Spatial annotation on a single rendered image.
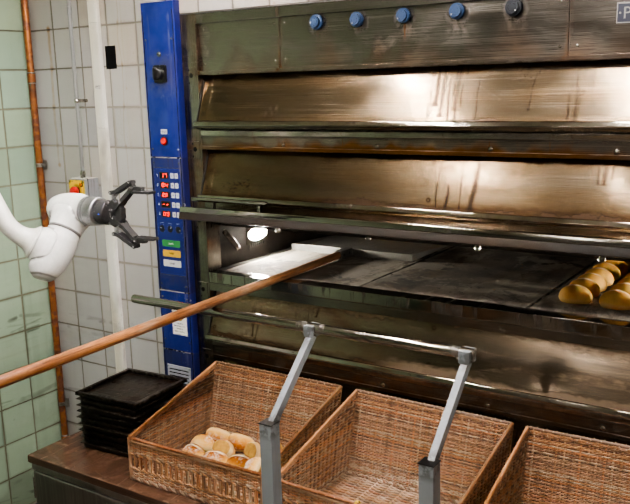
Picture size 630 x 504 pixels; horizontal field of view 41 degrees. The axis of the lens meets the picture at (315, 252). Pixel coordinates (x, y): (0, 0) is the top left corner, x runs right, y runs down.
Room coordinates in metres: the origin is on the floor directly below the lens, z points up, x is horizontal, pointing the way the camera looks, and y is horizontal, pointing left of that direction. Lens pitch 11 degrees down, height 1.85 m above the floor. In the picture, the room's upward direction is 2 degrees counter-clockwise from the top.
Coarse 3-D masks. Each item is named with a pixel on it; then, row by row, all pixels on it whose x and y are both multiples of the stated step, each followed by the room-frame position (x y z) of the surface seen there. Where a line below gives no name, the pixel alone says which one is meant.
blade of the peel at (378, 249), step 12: (312, 240) 3.49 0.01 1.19; (324, 240) 3.53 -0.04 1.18; (336, 240) 3.53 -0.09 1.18; (348, 240) 3.52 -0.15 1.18; (360, 240) 3.51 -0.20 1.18; (372, 240) 3.50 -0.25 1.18; (384, 240) 3.49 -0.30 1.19; (324, 252) 3.28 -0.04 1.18; (360, 252) 3.19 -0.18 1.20; (372, 252) 3.16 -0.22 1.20; (384, 252) 3.13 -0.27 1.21; (396, 252) 3.24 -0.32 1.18; (408, 252) 3.23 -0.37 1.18; (420, 252) 3.13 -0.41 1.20; (432, 252) 3.22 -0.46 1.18
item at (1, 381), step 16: (336, 256) 3.11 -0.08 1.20; (288, 272) 2.84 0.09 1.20; (240, 288) 2.62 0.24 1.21; (256, 288) 2.67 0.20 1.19; (208, 304) 2.47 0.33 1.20; (160, 320) 2.29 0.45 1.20; (176, 320) 2.34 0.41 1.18; (112, 336) 2.14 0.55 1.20; (128, 336) 2.18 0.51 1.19; (64, 352) 2.01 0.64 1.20; (80, 352) 2.04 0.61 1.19; (32, 368) 1.91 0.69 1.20; (48, 368) 1.95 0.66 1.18; (0, 384) 1.83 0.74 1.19
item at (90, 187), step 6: (72, 180) 3.28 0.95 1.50; (78, 180) 3.26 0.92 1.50; (84, 180) 3.25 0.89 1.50; (90, 180) 3.27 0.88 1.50; (96, 180) 3.29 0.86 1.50; (72, 186) 3.29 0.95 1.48; (78, 186) 3.27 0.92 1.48; (84, 186) 3.25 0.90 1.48; (90, 186) 3.27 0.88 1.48; (96, 186) 3.29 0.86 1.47; (84, 192) 3.25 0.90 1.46; (90, 192) 3.27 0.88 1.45; (96, 192) 3.29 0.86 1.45
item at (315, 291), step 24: (264, 288) 2.85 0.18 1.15; (288, 288) 2.80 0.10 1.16; (312, 288) 2.74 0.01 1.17; (336, 288) 2.69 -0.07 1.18; (360, 288) 2.68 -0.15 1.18; (432, 312) 2.49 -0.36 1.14; (456, 312) 2.45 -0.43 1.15; (480, 312) 2.40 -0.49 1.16; (504, 312) 2.36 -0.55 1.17; (528, 312) 2.33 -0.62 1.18; (552, 312) 2.33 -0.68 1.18; (600, 336) 2.21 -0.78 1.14; (624, 336) 2.17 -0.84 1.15
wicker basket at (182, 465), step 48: (192, 384) 2.82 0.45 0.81; (240, 384) 2.86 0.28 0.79; (336, 384) 2.66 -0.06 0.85; (144, 432) 2.62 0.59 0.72; (192, 432) 2.81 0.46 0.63; (240, 432) 2.81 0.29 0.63; (288, 432) 2.71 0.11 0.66; (144, 480) 2.52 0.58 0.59; (192, 480) 2.41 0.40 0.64; (240, 480) 2.31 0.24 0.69
